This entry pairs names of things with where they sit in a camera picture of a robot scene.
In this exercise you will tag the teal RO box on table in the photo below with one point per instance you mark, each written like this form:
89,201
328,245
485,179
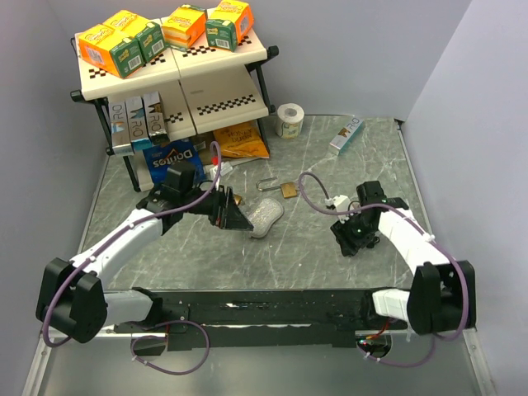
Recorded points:
346,134

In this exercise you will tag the orange sponge box open window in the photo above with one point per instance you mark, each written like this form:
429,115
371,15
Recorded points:
184,26

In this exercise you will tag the blue RO box middle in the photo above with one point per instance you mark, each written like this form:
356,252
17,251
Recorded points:
138,130

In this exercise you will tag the small brass padlock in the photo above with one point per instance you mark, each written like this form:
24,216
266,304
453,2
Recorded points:
238,199

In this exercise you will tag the toilet paper roll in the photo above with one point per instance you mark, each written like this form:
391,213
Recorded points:
290,118

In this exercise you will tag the blue Doritos chip bag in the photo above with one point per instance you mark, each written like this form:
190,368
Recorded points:
159,158

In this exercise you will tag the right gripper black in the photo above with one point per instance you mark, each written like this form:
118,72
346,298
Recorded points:
341,233

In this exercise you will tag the orange sponge box front left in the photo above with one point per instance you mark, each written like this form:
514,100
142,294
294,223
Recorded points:
111,50

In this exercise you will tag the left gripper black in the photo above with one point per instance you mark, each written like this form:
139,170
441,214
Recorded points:
225,214

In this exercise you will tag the yellow honey dijon chip bag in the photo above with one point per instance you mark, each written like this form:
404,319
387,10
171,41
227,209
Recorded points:
241,141

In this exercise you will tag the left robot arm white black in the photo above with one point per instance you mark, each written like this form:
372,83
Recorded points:
72,297

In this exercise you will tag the white two-tier shelf rack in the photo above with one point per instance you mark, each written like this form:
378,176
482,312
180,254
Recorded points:
203,88

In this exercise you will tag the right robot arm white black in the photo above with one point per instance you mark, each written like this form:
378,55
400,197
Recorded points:
442,296

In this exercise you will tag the large brass padlock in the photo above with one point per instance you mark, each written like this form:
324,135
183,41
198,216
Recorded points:
287,189

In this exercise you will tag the yellow green sponge box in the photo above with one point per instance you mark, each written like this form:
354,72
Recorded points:
148,33

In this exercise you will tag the dark RO box right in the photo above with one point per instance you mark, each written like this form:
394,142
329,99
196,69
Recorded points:
154,116

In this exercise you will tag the brown chip bag middle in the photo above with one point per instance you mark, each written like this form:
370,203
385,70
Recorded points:
201,143

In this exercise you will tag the silver glitter sponge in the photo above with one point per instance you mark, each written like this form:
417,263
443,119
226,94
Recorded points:
263,216

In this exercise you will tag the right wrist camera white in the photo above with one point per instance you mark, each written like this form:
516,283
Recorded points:
340,204

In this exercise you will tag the silver RO box left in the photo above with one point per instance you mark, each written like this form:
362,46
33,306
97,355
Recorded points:
120,135

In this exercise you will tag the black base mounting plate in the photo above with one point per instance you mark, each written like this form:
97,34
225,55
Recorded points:
260,318

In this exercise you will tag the orange green sponge box right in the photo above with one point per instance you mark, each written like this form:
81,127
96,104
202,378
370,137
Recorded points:
228,24

